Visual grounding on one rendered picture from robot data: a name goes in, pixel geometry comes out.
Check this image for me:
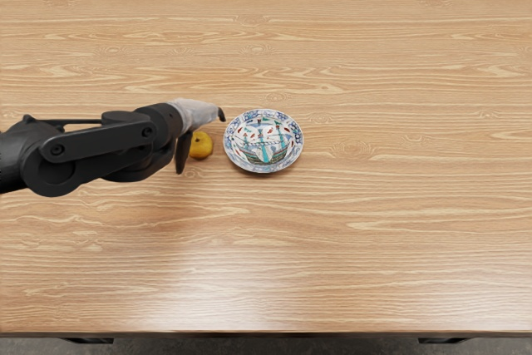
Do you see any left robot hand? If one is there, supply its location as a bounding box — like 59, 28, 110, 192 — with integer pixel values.
166, 97, 227, 175

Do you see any yellow round fruit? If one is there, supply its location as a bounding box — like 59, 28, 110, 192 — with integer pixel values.
189, 130, 214, 161

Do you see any patterned ceramic plate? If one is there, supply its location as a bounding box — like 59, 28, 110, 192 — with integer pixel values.
223, 108, 304, 175

